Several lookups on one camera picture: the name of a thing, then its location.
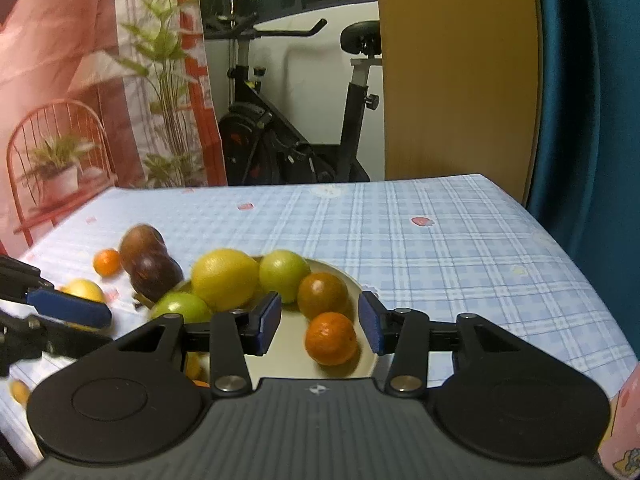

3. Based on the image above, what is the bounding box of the round yellow lemon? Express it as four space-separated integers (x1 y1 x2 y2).
191 248 261 312

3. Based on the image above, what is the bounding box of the black exercise bike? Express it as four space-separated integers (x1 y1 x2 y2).
202 17 386 186

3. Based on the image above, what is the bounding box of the green round fruit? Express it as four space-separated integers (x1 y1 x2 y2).
258 250 312 305
149 291 213 325

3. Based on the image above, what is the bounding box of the pink printed backdrop poster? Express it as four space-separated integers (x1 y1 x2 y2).
0 0 228 256

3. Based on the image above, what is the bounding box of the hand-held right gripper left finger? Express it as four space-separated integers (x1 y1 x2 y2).
115 290 283 398

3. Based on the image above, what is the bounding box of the dark purple round fruit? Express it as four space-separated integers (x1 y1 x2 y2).
129 254 185 303

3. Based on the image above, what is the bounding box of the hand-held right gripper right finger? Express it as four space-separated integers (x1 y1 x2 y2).
357 290 523 398

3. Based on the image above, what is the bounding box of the brownish green orange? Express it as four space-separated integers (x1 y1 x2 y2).
297 272 351 322

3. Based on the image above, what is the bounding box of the yellow wooden board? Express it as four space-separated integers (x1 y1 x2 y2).
374 0 545 206

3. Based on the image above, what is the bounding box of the large yellow lemon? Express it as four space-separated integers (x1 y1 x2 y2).
60 279 107 331

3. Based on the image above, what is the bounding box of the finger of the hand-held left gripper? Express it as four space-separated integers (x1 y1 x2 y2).
0 311 115 377
0 254 114 331

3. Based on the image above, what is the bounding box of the brown round fruit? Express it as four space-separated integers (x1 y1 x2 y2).
119 224 167 271

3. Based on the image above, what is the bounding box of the beige round plate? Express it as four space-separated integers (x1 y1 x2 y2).
172 255 381 381

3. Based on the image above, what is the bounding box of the pink printed cloth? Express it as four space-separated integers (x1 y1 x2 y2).
597 362 640 480

